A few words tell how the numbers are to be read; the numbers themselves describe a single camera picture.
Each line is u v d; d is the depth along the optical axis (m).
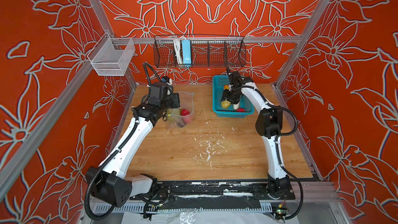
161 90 0.56
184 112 0.95
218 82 1.14
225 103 0.95
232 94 0.86
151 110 0.50
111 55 0.93
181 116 0.90
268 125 0.61
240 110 0.98
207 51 0.96
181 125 0.89
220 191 0.74
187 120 0.89
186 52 0.89
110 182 0.37
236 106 1.03
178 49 0.89
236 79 0.79
